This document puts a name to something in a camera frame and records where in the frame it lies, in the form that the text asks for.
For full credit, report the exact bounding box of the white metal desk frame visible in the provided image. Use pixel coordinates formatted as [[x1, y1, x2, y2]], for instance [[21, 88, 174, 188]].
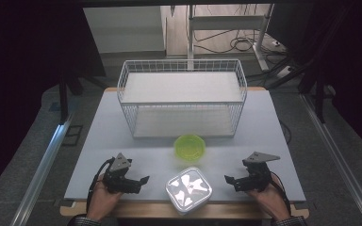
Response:
[[186, 3, 275, 72]]

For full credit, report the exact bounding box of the dark curtain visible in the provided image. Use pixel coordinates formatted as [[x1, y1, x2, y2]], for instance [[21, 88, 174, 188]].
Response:
[[0, 0, 107, 203], [265, 0, 362, 153]]

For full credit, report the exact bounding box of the person's left hand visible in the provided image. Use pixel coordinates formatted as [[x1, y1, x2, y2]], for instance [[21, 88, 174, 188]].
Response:
[[86, 174, 124, 222]]

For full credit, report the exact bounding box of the thin black floor cable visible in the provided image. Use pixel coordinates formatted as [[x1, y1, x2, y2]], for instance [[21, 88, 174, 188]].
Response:
[[278, 120, 293, 146]]

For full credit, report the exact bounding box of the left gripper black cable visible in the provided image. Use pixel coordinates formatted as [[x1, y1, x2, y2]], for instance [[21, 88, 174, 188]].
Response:
[[86, 157, 115, 215]]

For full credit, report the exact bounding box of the white board panel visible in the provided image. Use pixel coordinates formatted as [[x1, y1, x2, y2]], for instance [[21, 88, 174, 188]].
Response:
[[82, 6, 166, 55]]

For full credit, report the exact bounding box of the silver metal floor rail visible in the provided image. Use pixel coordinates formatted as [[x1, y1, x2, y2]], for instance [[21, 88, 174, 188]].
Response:
[[9, 113, 75, 226], [299, 93, 362, 226]]

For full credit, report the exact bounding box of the clear square lidded container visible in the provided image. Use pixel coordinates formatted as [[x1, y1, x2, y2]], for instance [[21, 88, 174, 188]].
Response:
[[164, 166, 214, 217]]

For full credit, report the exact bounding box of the coiled black floor cable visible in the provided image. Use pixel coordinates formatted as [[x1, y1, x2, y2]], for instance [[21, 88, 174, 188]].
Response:
[[193, 29, 278, 55]]

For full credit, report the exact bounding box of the green plastic container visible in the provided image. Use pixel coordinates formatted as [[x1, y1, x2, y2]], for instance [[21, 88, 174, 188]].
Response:
[[173, 134, 207, 163]]

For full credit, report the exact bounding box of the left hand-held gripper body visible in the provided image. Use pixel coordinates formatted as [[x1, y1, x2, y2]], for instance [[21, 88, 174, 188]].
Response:
[[102, 153, 143, 194]]

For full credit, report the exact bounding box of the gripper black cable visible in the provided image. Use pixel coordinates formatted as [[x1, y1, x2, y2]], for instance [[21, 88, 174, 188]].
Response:
[[269, 170, 292, 216], [86, 157, 115, 215]]

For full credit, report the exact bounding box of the white power strip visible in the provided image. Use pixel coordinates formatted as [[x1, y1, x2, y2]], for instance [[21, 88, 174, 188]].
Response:
[[275, 65, 297, 80]]

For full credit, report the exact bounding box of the black stand leg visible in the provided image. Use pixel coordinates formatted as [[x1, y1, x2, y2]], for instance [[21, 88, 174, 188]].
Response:
[[313, 70, 328, 124]]

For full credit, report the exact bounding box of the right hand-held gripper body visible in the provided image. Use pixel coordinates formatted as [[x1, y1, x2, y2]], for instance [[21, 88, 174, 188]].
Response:
[[241, 151, 281, 192]]

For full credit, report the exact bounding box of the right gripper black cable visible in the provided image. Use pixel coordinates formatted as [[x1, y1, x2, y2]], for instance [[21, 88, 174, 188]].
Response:
[[269, 170, 292, 216]]

